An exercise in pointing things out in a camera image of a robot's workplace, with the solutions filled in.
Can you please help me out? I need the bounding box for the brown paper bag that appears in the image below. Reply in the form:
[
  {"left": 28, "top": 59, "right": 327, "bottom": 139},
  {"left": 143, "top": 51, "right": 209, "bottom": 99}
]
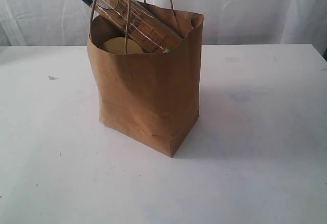
[{"left": 87, "top": 3, "right": 204, "bottom": 157}]

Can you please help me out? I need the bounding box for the glass jar gold lid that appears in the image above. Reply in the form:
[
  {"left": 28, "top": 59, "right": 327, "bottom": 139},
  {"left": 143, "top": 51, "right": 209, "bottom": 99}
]
[{"left": 102, "top": 37, "right": 143, "bottom": 55}]

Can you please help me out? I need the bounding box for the spaghetti packet dark blue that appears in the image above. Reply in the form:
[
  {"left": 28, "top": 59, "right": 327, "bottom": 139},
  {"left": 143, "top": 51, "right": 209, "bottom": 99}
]
[{"left": 81, "top": 0, "right": 182, "bottom": 53}]

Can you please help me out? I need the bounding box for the small white paper scrap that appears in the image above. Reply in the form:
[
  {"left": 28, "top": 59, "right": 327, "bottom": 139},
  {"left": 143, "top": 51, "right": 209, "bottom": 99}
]
[{"left": 48, "top": 76, "right": 58, "bottom": 80}]

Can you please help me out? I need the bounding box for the white curtain backdrop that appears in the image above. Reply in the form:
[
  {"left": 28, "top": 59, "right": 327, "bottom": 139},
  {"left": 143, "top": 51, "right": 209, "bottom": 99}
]
[{"left": 1, "top": 0, "right": 326, "bottom": 53}]

